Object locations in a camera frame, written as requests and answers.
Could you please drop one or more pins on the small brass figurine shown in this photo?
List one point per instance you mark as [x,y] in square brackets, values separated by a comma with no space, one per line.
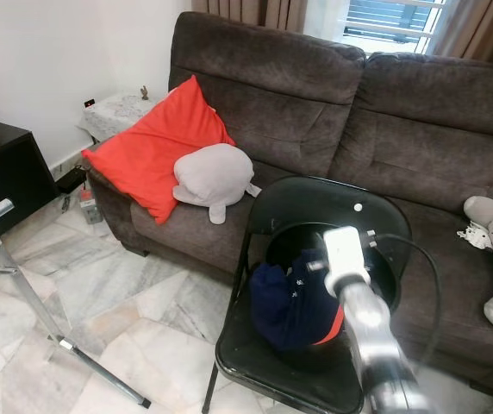
[145,92]

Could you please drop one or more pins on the navy garment red trim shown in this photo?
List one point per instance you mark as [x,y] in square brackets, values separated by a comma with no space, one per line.
[290,306]

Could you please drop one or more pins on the black metal folding chair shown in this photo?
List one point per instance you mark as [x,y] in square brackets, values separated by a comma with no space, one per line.
[324,198]

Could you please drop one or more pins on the lace covered side table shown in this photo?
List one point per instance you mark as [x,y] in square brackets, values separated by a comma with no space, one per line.
[117,114]

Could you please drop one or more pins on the red square cushion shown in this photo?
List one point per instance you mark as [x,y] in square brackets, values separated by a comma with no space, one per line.
[152,147]

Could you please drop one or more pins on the black low TV console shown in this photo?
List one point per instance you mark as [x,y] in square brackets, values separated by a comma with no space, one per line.
[9,172]

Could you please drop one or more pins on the black power adapter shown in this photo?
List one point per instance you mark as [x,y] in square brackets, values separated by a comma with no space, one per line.
[71,178]

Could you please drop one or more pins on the window with white louvres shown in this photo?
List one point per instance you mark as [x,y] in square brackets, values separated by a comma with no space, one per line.
[393,24]

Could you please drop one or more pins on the grey red power strip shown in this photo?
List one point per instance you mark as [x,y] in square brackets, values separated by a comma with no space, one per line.
[90,203]

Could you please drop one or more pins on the grey seal plush toy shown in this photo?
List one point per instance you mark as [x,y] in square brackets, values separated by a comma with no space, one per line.
[216,172]

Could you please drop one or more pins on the black round laundry bucket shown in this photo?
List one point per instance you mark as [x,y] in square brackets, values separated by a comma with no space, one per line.
[290,246]

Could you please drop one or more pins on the brown curtain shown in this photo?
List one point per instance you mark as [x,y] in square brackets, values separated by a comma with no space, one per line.
[483,30]
[251,13]

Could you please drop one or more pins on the small black plug block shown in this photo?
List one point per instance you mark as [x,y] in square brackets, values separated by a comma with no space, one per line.
[89,103]

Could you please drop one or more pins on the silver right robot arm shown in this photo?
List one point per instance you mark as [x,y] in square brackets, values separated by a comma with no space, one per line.
[376,336]

